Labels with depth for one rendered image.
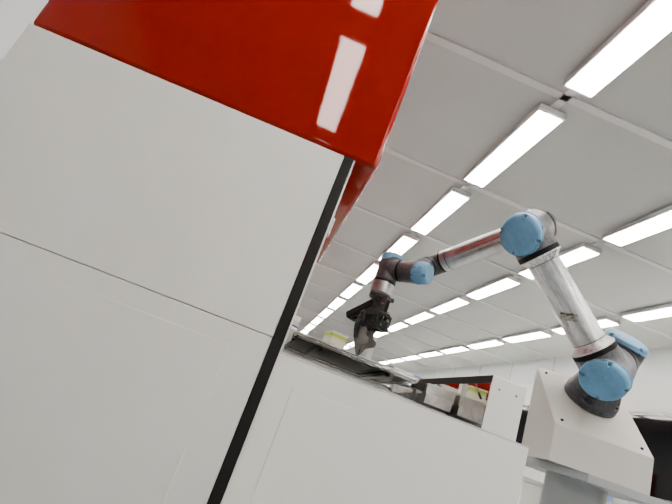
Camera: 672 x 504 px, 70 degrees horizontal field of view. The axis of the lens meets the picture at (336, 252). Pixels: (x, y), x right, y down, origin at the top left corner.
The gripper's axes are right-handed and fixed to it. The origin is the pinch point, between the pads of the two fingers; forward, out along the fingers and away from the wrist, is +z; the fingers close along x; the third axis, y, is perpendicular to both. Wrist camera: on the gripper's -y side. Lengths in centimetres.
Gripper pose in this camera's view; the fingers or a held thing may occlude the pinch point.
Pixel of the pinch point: (356, 351)
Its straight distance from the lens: 161.0
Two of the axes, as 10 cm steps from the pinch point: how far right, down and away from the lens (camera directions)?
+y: 6.9, 0.0, -7.2
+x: 6.4, 4.6, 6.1
